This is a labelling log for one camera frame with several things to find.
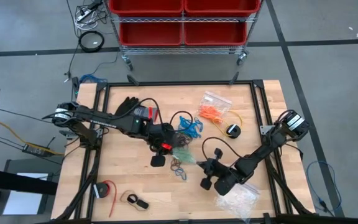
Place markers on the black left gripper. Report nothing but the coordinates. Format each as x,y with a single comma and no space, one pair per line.
158,160

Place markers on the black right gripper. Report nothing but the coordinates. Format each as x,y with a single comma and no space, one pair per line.
217,169

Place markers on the green rubber band bunch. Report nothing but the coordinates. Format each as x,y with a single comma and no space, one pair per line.
183,155

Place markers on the clear plastic zipper bag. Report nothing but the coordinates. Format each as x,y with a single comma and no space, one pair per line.
185,157
216,99

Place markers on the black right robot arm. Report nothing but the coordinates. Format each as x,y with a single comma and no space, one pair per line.
259,152

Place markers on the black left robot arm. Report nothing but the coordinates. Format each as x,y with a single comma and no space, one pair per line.
104,123

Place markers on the blue rubber band tangle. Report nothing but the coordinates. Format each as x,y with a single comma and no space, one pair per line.
190,126

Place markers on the red gripper tab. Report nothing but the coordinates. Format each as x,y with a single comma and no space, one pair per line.
166,146

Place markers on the stack of clear plastic bags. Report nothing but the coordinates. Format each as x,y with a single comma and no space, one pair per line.
238,203

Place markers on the small black block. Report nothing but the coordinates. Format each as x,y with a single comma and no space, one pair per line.
142,204

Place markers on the black and green bag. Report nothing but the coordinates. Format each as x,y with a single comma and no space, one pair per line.
127,104

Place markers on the red plastic bin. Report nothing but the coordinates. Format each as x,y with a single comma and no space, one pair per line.
222,6
145,6
216,34
151,34

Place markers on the white panel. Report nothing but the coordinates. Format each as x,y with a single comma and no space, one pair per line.
23,199

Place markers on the white power strip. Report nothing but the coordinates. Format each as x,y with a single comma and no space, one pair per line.
84,15

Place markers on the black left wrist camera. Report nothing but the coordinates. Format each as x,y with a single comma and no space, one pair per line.
163,132

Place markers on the grey metal bracket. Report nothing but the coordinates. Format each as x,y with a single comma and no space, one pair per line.
266,129
98,133

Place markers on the black furniture frame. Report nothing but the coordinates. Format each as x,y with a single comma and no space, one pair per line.
11,182

